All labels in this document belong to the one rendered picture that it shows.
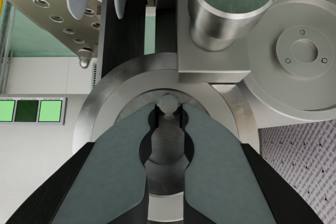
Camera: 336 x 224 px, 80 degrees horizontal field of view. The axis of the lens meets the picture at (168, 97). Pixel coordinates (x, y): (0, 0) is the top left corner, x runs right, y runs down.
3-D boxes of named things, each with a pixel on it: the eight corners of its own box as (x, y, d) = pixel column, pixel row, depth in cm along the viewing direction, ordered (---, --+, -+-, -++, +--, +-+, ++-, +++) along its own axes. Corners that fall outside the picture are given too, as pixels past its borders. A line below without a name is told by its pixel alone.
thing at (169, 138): (96, 183, 14) (125, 77, 15) (106, 177, 16) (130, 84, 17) (206, 211, 13) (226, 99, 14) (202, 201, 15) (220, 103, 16)
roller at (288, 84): (366, -14, 18) (394, 122, 16) (255, 74, 43) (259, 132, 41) (230, -11, 18) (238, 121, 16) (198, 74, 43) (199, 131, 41)
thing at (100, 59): (113, -81, 22) (100, 87, 18) (144, 32, 45) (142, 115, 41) (108, -81, 22) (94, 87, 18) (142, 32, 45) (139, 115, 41)
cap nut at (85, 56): (89, 49, 51) (88, 65, 50) (95, 54, 55) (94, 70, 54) (75, 49, 51) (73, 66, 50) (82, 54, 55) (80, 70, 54)
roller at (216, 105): (236, 68, 16) (244, 224, 14) (198, 110, 42) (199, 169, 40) (96, 68, 17) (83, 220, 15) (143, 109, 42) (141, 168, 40)
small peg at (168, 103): (153, 113, 12) (159, 89, 12) (157, 118, 14) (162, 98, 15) (177, 119, 11) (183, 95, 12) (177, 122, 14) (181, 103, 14)
